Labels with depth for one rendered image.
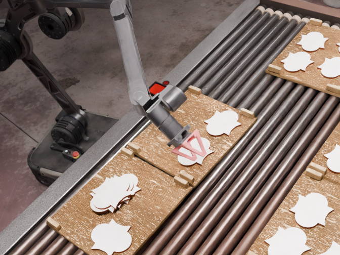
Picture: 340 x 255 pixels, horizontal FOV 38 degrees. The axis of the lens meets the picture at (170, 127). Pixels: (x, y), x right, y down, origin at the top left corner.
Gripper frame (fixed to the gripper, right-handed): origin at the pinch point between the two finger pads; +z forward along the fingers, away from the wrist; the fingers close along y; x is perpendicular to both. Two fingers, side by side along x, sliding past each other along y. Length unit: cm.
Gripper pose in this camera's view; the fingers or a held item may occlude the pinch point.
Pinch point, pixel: (198, 156)
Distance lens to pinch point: 150.5
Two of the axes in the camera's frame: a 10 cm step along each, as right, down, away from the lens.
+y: -2.3, 1.9, 9.5
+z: 7.0, 7.1, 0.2
